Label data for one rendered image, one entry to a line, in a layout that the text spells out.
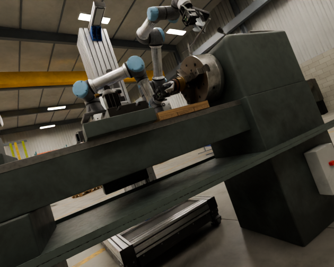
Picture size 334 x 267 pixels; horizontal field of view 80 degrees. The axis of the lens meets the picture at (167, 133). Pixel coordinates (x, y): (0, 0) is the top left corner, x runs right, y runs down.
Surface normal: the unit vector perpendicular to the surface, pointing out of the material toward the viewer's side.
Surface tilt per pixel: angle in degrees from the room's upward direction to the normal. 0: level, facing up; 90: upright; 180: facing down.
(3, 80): 90
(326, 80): 90
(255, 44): 90
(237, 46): 90
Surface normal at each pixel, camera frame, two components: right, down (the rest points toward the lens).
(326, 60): -0.74, 0.21
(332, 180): 0.38, -0.21
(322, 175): -0.87, 0.27
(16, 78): 0.59, -0.26
